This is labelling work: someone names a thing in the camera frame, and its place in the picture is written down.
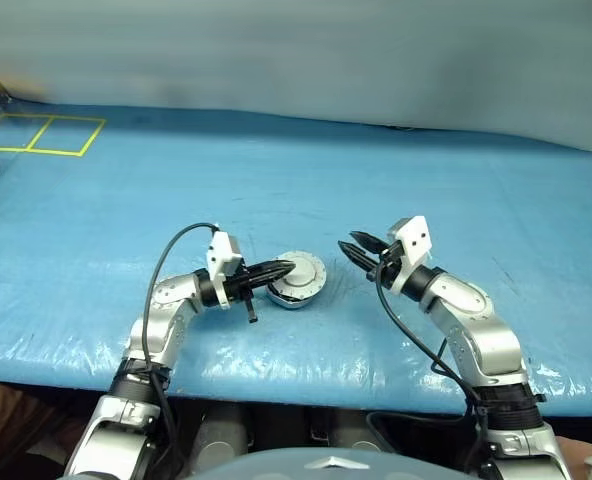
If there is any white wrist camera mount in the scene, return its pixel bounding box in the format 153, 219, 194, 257
386, 215, 433, 294
204, 230, 245, 307

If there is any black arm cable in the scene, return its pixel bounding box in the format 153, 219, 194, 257
373, 249, 492, 480
143, 222, 220, 480

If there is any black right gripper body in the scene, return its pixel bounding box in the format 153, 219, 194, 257
365, 243, 405, 292

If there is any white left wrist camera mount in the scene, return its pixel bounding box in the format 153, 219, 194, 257
204, 230, 245, 307

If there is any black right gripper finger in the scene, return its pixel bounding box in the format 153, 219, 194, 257
337, 240, 378, 277
349, 229, 390, 255

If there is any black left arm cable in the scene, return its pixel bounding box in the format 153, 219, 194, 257
143, 222, 220, 480

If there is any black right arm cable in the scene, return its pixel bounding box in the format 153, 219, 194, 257
373, 249, 492, 480

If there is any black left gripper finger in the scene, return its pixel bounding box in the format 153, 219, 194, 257
248, 258, 296, 277
254, 266, 297, 289

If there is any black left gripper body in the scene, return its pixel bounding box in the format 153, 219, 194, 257
223, 267, 266, 326

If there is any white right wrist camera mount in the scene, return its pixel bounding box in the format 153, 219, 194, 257
386, 215, 433, 294

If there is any round silver metal disc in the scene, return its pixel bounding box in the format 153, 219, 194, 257
268, 249, 327, 302

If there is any yellow tape double square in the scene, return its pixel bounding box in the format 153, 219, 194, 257
0, 113, 108, 158

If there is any grey rounded cylinder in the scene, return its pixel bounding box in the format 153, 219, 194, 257
193, 402, 250, 456
348, 414, 392, 454

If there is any blue-grey robot torso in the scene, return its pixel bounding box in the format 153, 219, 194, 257
210, 447, 457, 480

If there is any blue plastic table cover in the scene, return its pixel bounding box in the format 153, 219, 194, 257
0, 94, 592, 419

